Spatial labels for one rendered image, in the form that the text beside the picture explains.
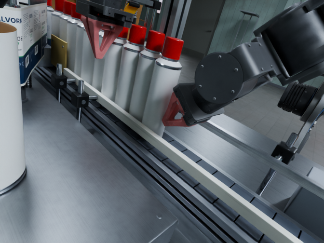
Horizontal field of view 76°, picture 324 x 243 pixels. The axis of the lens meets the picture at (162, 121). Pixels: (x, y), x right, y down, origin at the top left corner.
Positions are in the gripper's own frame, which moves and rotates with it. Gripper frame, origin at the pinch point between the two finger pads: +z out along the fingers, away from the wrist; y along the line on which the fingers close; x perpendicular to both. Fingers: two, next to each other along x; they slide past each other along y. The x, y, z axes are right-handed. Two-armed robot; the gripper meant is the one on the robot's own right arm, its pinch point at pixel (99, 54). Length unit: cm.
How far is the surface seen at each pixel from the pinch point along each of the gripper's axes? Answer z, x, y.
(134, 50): -2.6, 4.5, 5.2
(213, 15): -64, 681, -396
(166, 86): 0.8, 4.5, 15.8
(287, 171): 5.2, 8.9, 38.7
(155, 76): -0.2, 3.5, 13.4
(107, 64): 2.4, 3.4, -1.4
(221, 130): 4.9, 9.1, 26.9
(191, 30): 2, 675, -466
